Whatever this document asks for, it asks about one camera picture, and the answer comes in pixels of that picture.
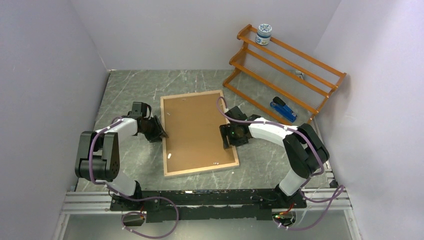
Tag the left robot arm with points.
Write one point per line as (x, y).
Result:
(98, 155)

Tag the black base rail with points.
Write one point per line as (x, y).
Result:
(167, 205)

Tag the blue stapler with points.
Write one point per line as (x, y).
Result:
(283, 109)

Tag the orange wooden rack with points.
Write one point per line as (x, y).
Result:
(262, 72)

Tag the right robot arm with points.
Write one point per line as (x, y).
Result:
(304, 149)

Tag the aluminium table rail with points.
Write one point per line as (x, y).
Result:
(98, 203)

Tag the brown backing board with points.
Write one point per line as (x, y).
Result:
(195, 132)

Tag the wooden picture frame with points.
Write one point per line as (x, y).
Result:
(198, 172)

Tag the small blue white jar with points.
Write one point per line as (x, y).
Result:
(263, 34)

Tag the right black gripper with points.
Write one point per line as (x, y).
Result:
(225, 130)

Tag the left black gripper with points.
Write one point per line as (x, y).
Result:
(155, 137)

